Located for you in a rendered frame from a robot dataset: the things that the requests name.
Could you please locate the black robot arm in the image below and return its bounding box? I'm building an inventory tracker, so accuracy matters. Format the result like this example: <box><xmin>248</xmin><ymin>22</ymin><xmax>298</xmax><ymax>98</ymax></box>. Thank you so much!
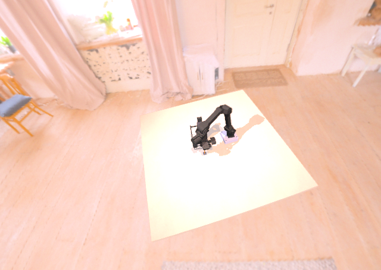
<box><xmin>191</xmin><ymin>104</ymin><xmax>236</xmax><ymax>150</ymax></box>

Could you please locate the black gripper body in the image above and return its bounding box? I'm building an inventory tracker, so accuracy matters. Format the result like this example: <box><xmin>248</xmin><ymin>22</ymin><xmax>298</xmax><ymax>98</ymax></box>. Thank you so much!
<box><xmin>192</xmin><ymin>137</ymin><xmax>216</xmax><ymax>148</ymax></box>

